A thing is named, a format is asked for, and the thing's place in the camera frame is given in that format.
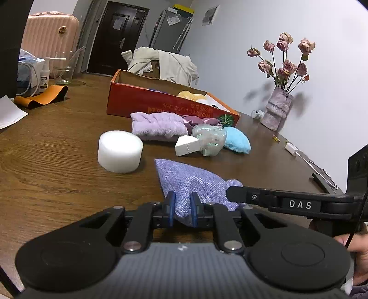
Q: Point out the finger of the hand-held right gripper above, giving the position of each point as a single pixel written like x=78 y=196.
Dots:
x=267 y=198

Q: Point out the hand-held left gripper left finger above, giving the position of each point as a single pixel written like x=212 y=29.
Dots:
x=171 y=208

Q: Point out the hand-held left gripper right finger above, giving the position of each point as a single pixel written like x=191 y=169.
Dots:
x=194 y=210

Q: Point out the purple woven pouch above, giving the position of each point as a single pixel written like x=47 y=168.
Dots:
x=195 y=178

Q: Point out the white wedge sponge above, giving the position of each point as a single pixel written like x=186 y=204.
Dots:
x=185 y=146

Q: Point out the white foam cylinder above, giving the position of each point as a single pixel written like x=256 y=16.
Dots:
x=119 y=151

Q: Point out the lilac fuzzy cloth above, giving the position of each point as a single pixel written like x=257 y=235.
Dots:
x=158 y=125

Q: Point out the mauve satin scrunchie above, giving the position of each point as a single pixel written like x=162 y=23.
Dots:
x=201 y=120

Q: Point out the orange cardboard box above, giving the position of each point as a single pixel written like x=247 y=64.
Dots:
x=135 y=100

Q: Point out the yellow and white plush toy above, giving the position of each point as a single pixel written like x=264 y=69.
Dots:
x=189 y=95

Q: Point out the person's right hand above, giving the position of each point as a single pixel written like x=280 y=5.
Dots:
x=360 y=258

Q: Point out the black phone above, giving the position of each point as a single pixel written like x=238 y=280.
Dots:
x=325 y=182

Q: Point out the white charger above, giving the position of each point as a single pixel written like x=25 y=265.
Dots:
x=291 y=149

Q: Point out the light blue fluffy ball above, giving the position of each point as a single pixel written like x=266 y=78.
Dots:
x=237 y=141

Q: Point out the clear plastic bag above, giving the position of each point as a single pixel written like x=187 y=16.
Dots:
x=211 y=139

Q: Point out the small white bottle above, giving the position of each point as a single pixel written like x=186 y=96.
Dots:
x=258 y=114

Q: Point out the pink vase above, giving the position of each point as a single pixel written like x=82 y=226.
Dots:
x=276 y=110

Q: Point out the green striped round toy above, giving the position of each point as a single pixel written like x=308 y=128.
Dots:
x=226 y=120

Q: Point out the dried pink roses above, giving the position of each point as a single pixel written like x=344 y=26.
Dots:
x=284 y=66

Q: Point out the wooden chair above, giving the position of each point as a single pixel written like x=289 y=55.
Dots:
x=155 y=70

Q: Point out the cream jacket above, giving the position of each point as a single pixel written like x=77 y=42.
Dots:
x=172 y=66

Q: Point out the grey refrigerator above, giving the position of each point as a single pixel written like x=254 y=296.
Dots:
x=165 y=37

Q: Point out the dark brown door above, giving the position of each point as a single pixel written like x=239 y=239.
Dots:
x=109 y=46

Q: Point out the glass jar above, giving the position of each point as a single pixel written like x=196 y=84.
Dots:
x=64 y=70

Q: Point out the white umbrella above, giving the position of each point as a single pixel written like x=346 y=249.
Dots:
x=182 y=33

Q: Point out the white spray bottle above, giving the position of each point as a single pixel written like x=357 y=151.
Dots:
x=44 y=79

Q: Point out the white paper sheet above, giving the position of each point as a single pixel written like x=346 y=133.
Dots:
x=10 y=113

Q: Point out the plastic sleeve on refrigerator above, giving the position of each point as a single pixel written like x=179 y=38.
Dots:
x=174 y=18

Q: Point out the white paper on door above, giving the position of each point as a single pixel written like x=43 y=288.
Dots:
x=117 y=24

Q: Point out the yellow box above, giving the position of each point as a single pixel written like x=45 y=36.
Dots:
x=184 y=8

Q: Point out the blue face mask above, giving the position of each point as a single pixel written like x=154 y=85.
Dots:
x=28 y=57

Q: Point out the pink suitcase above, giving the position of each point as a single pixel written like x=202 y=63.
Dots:
x=46 y=37

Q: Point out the black paper bag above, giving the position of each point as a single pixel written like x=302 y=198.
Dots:
x=11 y=43

